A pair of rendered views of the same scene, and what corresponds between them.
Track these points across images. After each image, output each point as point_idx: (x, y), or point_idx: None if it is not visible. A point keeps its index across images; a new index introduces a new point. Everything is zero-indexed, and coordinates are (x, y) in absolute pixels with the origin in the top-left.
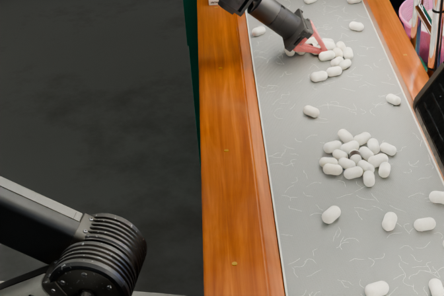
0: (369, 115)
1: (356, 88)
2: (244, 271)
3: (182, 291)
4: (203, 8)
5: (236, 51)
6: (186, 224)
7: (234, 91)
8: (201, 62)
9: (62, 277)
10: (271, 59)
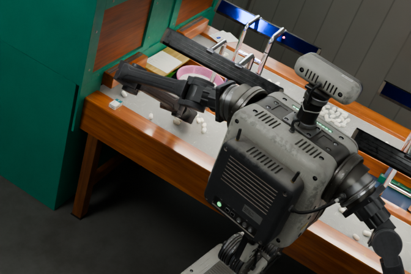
0: None
1: (218, 129)
2: None
3: (105, 257)
4: (115, 112)
5: (167, 132)
6: (62, 226)
7: (197, 152)
8: (165, 144)
9: (274, 252)
10: (174, 129)
